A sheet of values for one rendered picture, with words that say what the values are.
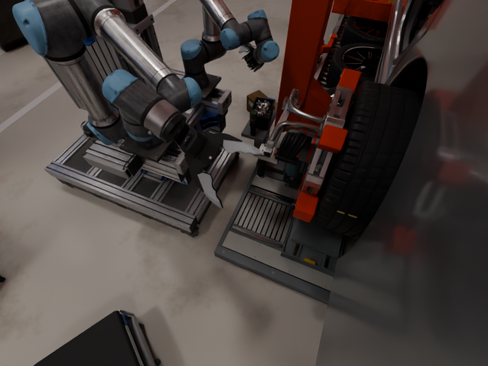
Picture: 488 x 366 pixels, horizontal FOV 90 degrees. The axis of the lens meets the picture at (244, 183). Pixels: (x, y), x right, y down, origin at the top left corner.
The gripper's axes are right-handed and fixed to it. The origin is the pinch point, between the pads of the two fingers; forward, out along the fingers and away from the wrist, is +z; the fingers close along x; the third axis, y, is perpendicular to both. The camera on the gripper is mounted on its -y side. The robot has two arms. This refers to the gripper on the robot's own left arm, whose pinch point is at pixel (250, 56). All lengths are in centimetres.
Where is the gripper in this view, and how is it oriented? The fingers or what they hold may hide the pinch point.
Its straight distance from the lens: 149.6
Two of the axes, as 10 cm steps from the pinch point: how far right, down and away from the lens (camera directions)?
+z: -2.7, -3.6, 8.9
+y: -7.1, 7.0, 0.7
